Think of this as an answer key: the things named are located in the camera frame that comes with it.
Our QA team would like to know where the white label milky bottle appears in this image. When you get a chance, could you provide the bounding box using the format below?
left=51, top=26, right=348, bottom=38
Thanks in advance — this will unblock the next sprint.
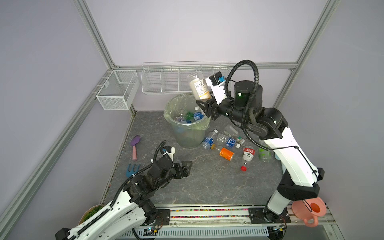
left=187, top=71, right=212, bottom=100

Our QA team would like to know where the clear square bottle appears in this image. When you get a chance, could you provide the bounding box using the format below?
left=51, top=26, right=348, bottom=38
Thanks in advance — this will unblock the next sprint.
left=224, top=125, right=239, bottom=139

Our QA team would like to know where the small green white cap bottle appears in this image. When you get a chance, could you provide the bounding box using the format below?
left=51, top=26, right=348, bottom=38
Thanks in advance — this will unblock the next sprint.
left=237, top=136, right=245, bottom=145

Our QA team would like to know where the green soda bottle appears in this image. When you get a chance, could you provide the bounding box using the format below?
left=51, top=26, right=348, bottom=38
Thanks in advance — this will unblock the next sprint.
left=185, top=112, right=194, bottom=121

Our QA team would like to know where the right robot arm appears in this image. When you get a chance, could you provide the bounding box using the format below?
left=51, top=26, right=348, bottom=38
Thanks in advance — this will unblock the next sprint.
left=190, top=80, right=325, bottom=223

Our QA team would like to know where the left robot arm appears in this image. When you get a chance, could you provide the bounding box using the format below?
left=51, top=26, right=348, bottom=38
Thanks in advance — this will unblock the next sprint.
left=55, top=157, right=193, bottom=240

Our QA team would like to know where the green mesh trash bin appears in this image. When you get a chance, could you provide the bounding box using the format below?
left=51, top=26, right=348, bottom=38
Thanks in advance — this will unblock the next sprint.
left=164, top=93, right=211, bottom=149

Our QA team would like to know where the orange label juice bottle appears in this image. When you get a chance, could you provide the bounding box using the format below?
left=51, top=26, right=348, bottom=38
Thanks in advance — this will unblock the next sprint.
left=211, top=144, right=235, bottom=161

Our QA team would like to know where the red label bottle red cap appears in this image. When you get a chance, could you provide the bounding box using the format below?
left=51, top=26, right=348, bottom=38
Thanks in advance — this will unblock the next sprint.
left=241, top=145, right=256, bottom=172

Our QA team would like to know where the blue yellow garden fork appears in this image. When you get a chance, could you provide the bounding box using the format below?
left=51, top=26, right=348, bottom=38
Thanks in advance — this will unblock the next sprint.
left=126, top=164, right=141, bottom=178

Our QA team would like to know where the purple pink brush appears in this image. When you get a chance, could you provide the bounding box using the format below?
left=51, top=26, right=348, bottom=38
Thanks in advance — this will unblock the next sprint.
left=131, top=135, right=141, bottom=161

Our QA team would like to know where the green label bottle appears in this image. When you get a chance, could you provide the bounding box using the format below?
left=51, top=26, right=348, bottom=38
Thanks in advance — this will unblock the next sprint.
left=259, top=148, right=272, bottom=161

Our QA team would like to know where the small white mesh basket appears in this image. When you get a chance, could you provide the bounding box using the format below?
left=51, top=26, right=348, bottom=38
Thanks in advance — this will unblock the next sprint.
left=96, top=70, right=140, bottom=111

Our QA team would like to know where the potted green plant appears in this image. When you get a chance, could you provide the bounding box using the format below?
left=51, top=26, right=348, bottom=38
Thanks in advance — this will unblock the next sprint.
left=79, top=205, right=105, bottom=225

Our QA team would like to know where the pink watering can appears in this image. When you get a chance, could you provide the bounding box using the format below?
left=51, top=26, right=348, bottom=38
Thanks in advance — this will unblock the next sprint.
left=292, top=197, right=327, bottom=228

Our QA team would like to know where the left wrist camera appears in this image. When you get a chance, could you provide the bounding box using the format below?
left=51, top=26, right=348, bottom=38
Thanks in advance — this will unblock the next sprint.
left=161, top=146, right=176, bottom=161

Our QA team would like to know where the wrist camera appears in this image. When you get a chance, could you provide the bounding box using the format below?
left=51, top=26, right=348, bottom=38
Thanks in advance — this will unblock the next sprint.
left=161, top=146, right=176, bottom=161
left=206, top=72, right=227, bottom=105

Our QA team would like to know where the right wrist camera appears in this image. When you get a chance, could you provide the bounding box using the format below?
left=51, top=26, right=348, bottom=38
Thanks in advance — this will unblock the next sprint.
left=206, top=72, right=227, bottom=105

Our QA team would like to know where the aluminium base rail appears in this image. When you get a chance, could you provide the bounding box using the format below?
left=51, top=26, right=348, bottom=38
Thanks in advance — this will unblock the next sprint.
left=149, top=204, right=337, bottom=229

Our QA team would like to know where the long white wire shelf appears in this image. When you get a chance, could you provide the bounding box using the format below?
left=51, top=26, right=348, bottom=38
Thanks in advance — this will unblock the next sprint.
left=141, top=61, right=231, bottom=95

